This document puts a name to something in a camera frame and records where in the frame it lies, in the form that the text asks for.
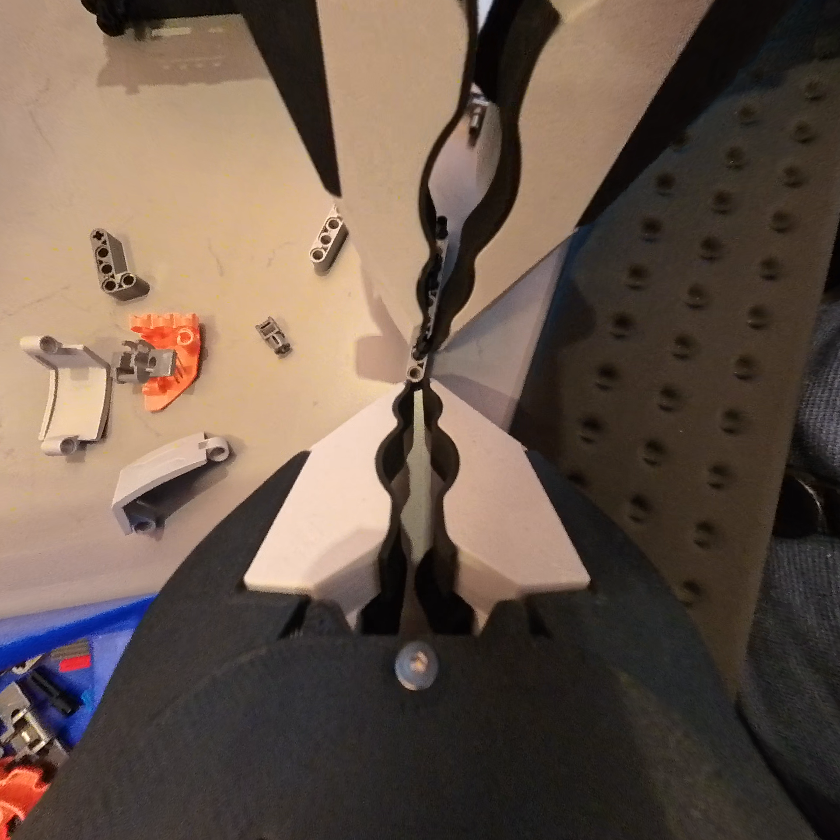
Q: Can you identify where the light grey curved panel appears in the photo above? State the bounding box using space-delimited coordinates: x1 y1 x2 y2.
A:
19 334 114 458

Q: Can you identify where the long light grey holed beam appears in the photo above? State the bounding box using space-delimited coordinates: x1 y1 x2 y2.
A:
406 215 452 383

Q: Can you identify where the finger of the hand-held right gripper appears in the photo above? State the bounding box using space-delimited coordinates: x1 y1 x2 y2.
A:
315 0 481 343
428 0 715 350

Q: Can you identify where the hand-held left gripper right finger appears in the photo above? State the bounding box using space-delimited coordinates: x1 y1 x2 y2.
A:
423 381 592 601

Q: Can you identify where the blue plastic bin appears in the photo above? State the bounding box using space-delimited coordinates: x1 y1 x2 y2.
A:
0 593 159 840

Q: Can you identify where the dark grey axle pin connector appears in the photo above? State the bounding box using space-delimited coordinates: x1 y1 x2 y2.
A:
254 316 294 359

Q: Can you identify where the dark grey bent beam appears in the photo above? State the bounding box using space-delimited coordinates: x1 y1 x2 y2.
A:
89 227 151 302

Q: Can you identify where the pile of building pieces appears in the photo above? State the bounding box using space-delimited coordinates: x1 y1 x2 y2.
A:
0 640 94 840

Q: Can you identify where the light grey wing panel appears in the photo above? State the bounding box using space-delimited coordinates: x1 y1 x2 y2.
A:
111 430 232 534

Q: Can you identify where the orange curved panel piece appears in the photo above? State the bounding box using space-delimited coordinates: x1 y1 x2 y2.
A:
127 311 202 413

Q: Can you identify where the dark grey connector block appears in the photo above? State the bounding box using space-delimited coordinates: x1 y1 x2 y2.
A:
112 339 179 385

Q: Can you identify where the short grey holed beam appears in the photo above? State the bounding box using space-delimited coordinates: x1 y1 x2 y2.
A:
308 204 349 277

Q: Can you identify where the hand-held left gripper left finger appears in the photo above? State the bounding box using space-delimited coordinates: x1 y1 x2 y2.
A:
243 384 421 601

